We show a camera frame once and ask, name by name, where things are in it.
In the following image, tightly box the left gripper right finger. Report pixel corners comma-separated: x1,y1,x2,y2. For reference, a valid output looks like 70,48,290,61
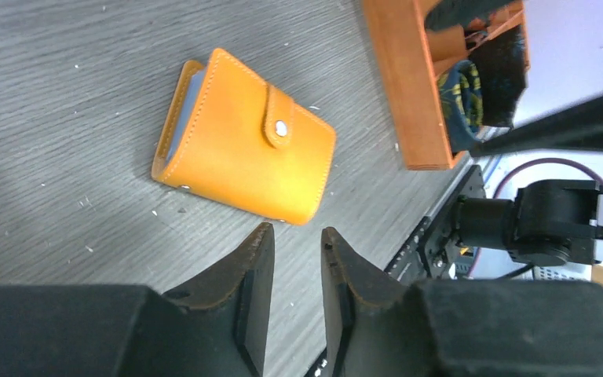
321,227,603,376

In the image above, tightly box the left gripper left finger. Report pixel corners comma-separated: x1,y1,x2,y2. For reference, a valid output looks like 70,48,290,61
0,222,275,376

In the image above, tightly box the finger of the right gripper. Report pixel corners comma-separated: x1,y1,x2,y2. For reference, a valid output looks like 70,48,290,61
469,95,603,157

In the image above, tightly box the orange leather card holder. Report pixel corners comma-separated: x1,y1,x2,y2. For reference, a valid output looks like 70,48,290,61
151,48,336,225

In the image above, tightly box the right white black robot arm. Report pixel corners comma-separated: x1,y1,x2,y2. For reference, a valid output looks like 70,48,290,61
451,95,603,267

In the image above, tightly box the rolled dark belt right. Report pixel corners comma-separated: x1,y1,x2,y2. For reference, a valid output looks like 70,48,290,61
469,25,527,128

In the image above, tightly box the rolled dark belt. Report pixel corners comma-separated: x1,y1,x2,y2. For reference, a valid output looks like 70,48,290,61
437,60,484,154
469,25,527,128

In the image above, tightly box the rolled dark belt left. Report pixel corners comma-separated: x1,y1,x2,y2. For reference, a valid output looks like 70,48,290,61
437,60,484,154

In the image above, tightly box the orange wooden compartment tray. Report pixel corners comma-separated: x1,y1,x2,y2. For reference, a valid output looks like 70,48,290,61
362,1,529,170

